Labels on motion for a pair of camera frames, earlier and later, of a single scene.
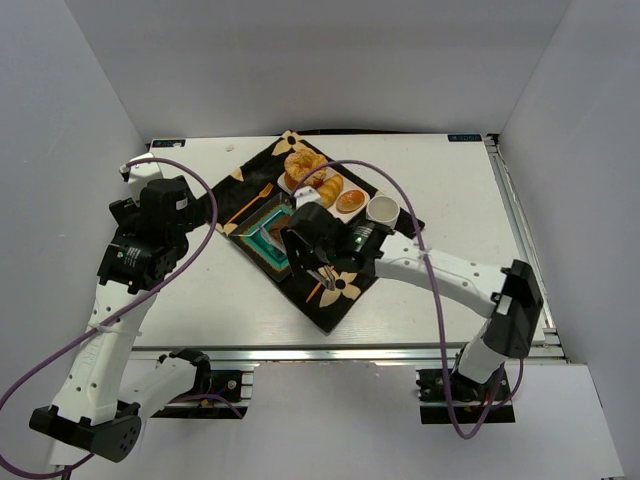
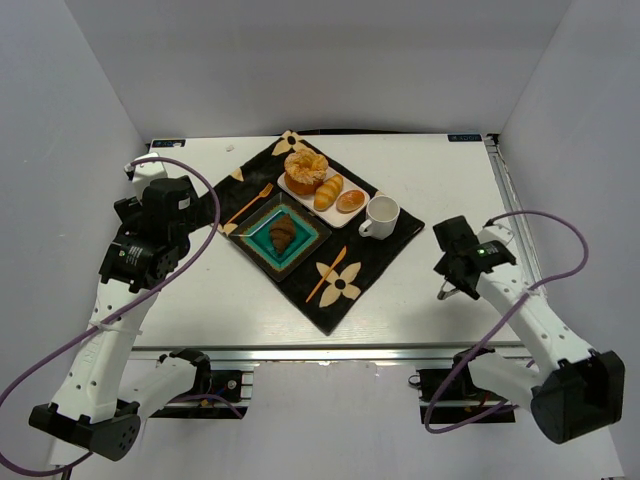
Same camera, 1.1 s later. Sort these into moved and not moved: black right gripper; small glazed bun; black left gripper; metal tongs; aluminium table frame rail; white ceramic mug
Moved: black right gripper; metal tongs
Not moved: small glazed bun; black left gripper; aluminium table frame rail; white ceramic mug
